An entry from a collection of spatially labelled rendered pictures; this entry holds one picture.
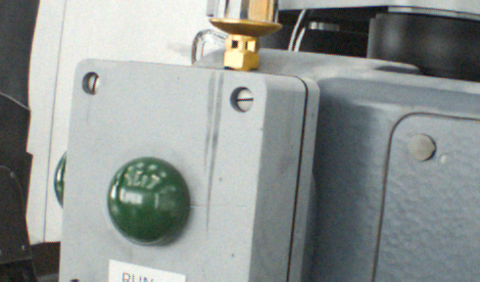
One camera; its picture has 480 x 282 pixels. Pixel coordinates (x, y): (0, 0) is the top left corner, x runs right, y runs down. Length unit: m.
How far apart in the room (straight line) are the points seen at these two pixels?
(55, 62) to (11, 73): 5.97
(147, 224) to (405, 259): 0.09
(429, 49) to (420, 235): 0.13
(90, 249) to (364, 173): 0.10
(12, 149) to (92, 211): 0.30
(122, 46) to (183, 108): 6.08
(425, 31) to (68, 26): 6.16
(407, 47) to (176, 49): 5.79
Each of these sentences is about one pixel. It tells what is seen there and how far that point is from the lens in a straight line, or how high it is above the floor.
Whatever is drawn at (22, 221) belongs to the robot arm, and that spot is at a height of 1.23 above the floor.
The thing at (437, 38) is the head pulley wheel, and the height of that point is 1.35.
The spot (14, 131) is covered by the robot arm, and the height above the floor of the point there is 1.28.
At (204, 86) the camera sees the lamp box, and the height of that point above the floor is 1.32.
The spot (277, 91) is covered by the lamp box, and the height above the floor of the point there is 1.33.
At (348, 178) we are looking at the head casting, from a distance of 0.46.
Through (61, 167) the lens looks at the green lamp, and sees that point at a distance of 0.46.
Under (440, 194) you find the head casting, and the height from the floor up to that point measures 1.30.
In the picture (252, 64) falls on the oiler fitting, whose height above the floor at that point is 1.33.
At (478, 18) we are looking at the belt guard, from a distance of 0.57.
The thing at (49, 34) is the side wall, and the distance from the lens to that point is 6.76.
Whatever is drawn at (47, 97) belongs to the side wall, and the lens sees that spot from 6.75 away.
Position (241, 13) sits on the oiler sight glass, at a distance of 0.50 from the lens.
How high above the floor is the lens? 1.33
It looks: 3 degrees down
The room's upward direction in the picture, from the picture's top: 6 degrees clockwise
